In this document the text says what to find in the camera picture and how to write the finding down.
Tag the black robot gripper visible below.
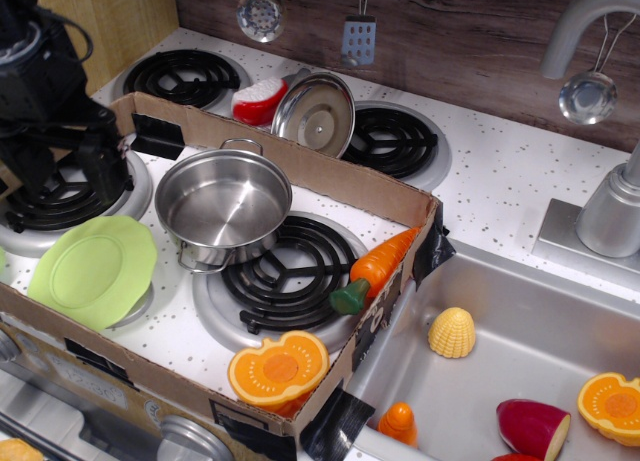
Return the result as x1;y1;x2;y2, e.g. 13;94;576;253
1;10;129;205

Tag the light green toy broccoli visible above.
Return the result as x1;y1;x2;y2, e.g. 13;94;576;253
0;247;6;275

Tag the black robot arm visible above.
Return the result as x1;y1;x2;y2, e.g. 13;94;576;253
1;0;129;205

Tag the stainless steel pot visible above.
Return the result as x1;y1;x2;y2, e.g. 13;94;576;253
155;138;293;274

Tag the steel pot lid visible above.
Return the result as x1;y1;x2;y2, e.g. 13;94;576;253
271;72;355;158

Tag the front left black burner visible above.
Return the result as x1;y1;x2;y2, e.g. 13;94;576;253
0;136;154;258

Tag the brown cardboard fence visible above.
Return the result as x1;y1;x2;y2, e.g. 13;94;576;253
1;93;441;460

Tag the light green plastic plate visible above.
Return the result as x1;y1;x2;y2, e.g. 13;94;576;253
27;216;158;331

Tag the red white toy cheese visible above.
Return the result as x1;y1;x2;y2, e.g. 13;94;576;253
231;77;288;126

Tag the front right black burner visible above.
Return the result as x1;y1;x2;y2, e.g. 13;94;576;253
193;211;367;354

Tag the hanging steel strainer spoon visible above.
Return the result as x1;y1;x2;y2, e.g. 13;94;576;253
236;0;286;43

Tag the yellow toy at bottom left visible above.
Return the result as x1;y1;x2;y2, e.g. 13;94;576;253
0;438;44;461

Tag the silver stove knob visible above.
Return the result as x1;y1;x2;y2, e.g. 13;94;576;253
156;415;234;461

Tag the orange pumpkin half in fence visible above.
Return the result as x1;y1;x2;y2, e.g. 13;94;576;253
227;330;330;418

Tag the hanging grey slotted spatula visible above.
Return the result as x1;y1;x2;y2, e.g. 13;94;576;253
340;0;377;68

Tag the back right black burner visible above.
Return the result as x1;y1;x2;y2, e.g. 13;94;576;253
342;101;452;191

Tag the small orange toy carrot piece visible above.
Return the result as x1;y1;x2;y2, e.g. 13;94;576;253
376;402;418;448

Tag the yellow toy corn piece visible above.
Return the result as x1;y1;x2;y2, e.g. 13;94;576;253
428;307;476;359

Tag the silver sink basin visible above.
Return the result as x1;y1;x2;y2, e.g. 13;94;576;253
347;243;639;460

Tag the hanging steel ladle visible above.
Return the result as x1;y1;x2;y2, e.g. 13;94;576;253
558;14;637;126

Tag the red toy at bottom edge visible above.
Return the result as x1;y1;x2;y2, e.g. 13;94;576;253
491;452;541;461

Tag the purple toy eggplant half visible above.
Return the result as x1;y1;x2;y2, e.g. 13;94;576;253
496;399;571;460

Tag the silver toy faucet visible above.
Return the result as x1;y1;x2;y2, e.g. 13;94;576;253
530;0;640;278

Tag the orange pumpkin half in sink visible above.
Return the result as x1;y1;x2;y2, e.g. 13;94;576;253
577;372;639;447

